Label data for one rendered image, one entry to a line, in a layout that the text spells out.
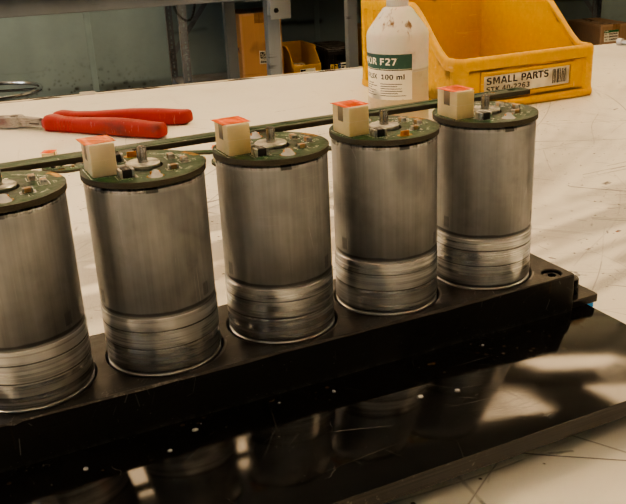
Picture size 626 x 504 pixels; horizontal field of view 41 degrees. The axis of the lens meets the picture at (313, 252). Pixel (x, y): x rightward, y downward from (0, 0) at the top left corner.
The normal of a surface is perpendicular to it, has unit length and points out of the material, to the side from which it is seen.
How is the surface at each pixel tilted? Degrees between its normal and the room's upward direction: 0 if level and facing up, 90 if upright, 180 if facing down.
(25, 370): 90
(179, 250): 90
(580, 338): 0
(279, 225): 90
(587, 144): 0
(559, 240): 0
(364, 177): 90
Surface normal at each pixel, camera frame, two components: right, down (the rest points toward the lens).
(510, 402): -0.04, -0.93
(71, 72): 0.30, 0.33
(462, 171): -0.52, 0.33
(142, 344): -0.11, 0.37
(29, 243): 0.62, 0.26
